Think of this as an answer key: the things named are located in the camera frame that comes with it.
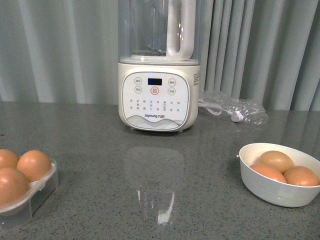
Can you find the brown egg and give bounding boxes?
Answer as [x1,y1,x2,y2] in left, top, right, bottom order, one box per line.
[16,150,52,182]
[258,150,294,174]
[0,167,30,207]
[283,165,319,187]
[250,163,287,183]
[0,149,20,169]

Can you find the brown egg in bowl back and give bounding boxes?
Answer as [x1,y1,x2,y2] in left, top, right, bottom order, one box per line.
[258,150,294,174]

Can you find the clear plastic egg box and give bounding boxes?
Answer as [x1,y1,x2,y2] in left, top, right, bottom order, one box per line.
[0,158,59,233]

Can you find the white Joyoung blender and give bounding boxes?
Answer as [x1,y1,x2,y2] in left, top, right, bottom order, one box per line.
[118,0,202,132]

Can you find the clear plastic bag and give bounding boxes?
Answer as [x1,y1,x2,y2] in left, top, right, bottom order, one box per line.
[198,90,269,126]

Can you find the grey curtain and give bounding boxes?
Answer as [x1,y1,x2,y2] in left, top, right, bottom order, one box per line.
[0,0,320,111]

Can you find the white bowl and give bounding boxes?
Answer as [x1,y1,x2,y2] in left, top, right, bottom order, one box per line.
[238,142,320,208]

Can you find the white power cable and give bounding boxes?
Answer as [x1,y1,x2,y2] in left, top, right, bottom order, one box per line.
[198,98,244,124]

